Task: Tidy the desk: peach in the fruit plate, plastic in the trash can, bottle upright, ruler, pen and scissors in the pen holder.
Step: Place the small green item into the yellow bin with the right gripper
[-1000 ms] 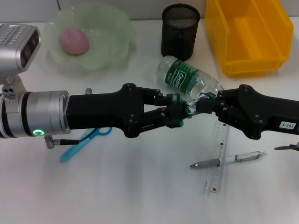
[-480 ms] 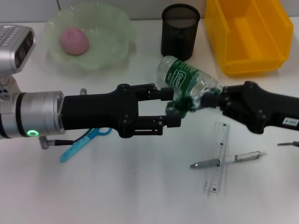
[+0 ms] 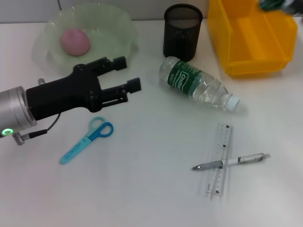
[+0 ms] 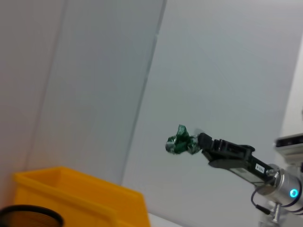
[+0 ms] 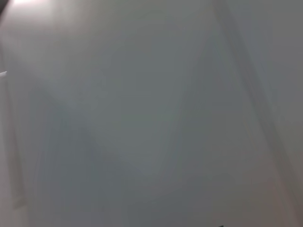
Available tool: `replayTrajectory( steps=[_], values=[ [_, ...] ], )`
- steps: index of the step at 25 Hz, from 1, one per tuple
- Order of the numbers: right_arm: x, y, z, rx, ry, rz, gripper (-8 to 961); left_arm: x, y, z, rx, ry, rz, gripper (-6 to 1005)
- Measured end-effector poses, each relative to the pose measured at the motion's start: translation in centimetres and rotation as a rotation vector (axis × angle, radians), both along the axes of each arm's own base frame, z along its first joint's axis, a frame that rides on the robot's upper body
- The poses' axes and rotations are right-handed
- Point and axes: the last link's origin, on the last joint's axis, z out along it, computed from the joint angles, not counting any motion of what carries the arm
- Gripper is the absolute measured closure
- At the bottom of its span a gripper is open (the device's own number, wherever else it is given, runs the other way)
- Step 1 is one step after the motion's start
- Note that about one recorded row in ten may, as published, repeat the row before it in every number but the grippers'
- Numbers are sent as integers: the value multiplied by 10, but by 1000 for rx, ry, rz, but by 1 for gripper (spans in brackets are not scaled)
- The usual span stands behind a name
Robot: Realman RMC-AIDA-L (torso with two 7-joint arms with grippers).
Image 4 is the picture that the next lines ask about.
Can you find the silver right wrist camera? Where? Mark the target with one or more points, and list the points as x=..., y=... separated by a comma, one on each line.
x=291, y=143

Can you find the black mesh pen cup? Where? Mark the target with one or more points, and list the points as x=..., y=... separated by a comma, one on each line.
x=35, y=220

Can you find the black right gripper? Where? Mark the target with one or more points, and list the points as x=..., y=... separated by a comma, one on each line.
x=246, y=168

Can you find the yellow plastic bin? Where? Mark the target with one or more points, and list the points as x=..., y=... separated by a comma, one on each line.
x=82, y=203

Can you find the green plastic wrapper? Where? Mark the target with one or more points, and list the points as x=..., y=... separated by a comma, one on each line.
x=180, y=142

